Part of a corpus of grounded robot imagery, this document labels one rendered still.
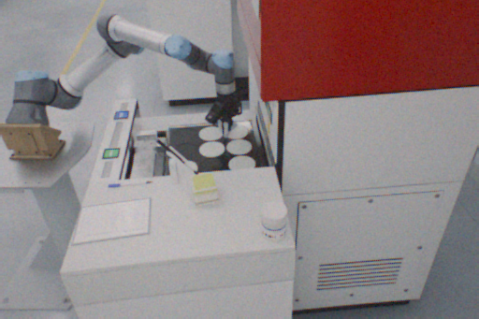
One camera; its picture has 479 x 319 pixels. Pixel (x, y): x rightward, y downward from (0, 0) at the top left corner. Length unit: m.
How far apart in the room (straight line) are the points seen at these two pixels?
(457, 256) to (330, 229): 1.06
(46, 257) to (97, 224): 1.21
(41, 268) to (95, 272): 1.38
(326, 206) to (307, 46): 0.66
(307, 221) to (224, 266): 0.53
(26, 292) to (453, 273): 2.18
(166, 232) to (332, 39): 0.72
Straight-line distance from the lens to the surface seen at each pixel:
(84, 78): 1.87
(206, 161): 1.53
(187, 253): 1.15
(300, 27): 1.16
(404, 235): 1.83
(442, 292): 2.42
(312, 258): 1.79
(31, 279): 2.55
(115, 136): 1.65
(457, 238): 2.69
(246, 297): 1.31
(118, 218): 1.28
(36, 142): 1.84
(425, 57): 1.33
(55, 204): 2.02
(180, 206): 1.27
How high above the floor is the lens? 1.86
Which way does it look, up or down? 36 degrees down
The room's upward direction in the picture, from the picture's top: 2 degrees counter-clockwise
